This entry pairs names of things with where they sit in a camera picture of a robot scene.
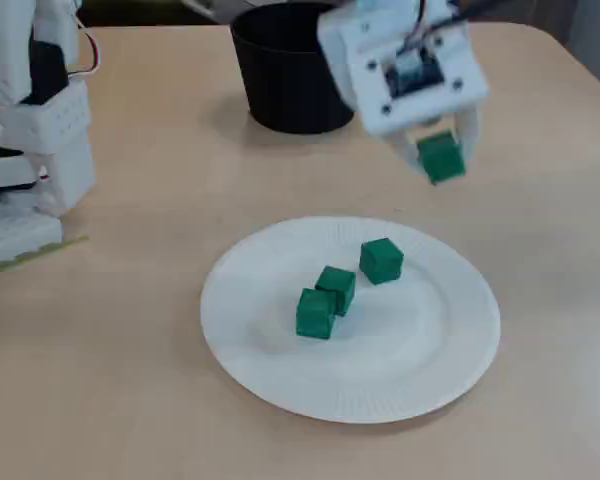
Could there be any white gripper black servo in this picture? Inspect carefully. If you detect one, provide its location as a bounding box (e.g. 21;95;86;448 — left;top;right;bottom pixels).
324;0;483;177

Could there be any green cube block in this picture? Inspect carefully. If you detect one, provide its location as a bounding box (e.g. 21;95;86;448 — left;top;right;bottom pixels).
314;266;357;317
417;130;467;186
295;287;338;340
358;237;405;286

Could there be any black round pot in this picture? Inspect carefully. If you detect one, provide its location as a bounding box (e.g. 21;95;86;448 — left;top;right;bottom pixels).
229;2;356;135

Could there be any white paper plate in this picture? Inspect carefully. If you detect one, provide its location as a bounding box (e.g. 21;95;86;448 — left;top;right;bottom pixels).
199;215;501;425

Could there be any wrist camera on white mount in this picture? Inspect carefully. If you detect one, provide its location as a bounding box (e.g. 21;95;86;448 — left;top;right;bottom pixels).
318;9;490;137

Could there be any red white black servo wire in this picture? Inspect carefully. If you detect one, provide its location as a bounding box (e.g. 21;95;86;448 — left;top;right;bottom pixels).
412;0;430;37
68;8;103;80

